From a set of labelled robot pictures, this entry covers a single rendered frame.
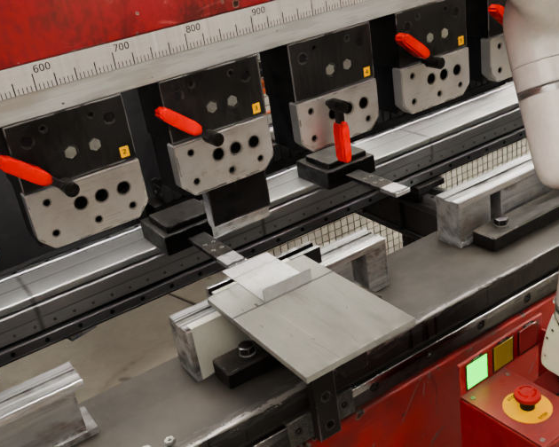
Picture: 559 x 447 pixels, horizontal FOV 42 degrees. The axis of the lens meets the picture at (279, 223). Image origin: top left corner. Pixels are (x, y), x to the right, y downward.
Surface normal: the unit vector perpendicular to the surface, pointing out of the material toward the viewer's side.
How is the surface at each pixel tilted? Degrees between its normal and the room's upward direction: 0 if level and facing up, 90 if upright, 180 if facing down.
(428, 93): 90
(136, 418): 0
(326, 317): 0
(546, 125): 72
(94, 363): 0
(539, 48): 66
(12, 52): 90
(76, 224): 90
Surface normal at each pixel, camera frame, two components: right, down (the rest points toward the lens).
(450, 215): -0.83, 0.35
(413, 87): 0.54, 0.29
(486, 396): -0.15, -0.89
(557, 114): -0.34, 0.07
